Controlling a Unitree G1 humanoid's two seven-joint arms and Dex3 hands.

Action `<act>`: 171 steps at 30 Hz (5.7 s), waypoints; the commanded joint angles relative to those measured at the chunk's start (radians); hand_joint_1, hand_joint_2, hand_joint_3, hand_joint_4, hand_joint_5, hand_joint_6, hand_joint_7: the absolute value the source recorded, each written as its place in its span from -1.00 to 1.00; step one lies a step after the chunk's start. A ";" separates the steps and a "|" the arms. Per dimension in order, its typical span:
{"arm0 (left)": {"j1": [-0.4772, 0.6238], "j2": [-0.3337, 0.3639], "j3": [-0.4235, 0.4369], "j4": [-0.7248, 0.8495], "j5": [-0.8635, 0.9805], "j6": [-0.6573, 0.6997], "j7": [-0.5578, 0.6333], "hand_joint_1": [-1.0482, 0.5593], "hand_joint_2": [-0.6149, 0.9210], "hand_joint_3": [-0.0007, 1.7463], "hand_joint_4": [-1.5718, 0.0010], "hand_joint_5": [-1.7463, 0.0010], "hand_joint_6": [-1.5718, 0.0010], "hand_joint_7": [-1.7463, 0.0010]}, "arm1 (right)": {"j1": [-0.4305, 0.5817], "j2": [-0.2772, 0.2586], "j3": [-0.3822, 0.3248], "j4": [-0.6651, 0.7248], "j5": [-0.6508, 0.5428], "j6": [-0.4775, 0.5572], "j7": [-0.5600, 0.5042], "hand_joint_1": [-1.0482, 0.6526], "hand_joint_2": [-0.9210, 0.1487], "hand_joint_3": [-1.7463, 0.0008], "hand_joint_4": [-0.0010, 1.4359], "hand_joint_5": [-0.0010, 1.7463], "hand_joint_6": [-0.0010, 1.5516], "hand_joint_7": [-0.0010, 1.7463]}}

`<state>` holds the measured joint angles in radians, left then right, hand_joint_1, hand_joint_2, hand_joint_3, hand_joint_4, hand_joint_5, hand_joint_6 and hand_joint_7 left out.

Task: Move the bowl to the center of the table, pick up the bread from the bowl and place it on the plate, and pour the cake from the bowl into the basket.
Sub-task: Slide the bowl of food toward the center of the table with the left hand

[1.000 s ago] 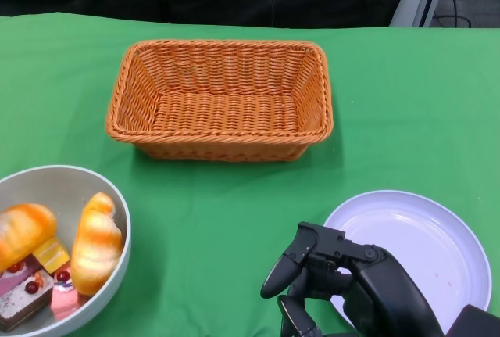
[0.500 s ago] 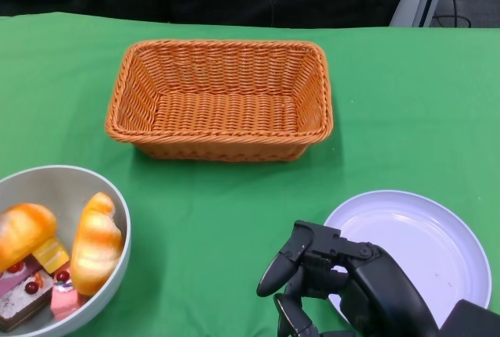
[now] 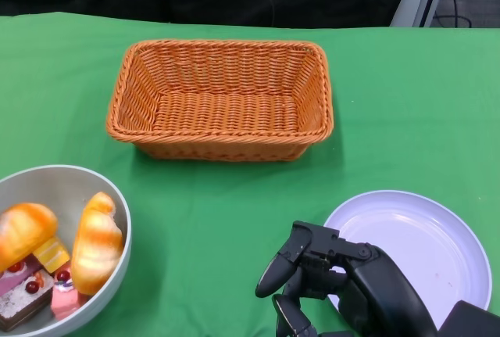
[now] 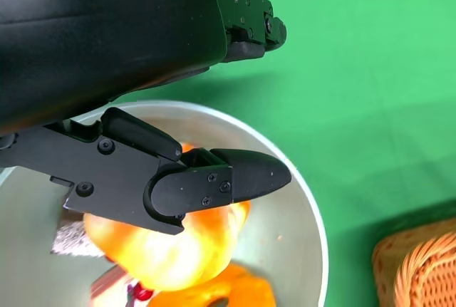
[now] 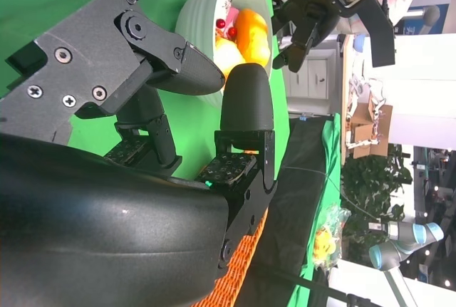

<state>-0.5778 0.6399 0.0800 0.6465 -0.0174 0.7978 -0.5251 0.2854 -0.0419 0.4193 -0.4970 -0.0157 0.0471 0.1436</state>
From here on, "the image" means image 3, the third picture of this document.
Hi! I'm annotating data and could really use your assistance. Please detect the orange striped bread roll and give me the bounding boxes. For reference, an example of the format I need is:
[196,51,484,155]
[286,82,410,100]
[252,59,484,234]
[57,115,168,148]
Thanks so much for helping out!
[0,202,59,274]
[70,191,126,296]

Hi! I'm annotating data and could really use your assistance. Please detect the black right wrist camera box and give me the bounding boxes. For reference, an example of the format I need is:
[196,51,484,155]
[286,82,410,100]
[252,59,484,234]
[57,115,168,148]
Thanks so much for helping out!
[437,299,500,337]

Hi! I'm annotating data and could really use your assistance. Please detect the orange wicker basket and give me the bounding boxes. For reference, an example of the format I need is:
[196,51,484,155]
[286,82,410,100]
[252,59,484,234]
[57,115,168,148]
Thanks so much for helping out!
[105,38,335,163]

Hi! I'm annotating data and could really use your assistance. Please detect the yellow layered cake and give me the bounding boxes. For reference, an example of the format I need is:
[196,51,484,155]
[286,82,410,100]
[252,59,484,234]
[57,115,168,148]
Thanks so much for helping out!
[32,236,71,272]

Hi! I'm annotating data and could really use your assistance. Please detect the light pink layered cake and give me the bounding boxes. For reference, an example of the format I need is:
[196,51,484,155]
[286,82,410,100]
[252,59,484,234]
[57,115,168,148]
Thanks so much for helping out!
[50,268,89,321]

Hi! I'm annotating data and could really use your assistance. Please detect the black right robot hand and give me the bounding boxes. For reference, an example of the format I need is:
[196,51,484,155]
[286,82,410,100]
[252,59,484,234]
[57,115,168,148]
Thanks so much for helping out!
[255,220,441,337]

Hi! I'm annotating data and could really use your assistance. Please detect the green tablecloth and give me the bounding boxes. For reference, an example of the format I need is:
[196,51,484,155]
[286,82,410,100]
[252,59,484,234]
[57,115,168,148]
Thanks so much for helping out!
[0,11,500,337]

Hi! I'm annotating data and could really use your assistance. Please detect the chocolate cake with cherry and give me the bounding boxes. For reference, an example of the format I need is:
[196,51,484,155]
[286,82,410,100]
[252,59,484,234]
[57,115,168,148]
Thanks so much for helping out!
[0,268,55,332]

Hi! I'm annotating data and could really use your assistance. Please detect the grey-green bowl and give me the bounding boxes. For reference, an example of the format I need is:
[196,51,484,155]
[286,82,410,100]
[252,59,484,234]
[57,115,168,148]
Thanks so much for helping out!
[0,163,133,337]

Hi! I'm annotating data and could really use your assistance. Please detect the magenta cake with cherry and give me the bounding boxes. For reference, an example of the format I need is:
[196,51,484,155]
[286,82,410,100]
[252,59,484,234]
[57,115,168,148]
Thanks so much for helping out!
[0,256,42,297]

